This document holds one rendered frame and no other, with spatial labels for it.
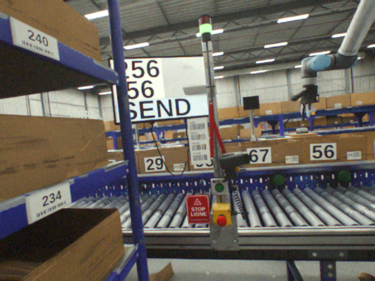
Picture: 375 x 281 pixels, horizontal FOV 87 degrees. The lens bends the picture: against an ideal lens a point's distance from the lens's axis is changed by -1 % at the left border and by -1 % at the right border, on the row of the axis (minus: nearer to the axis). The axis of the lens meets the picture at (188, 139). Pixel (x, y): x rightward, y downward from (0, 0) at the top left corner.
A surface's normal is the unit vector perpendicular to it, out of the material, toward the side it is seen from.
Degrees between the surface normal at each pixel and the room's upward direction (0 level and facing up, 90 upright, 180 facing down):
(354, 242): 90
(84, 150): 91
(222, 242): 90
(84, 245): 90
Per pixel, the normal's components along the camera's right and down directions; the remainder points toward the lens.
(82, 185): 0.98, -0.08
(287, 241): -0.17, 0.07
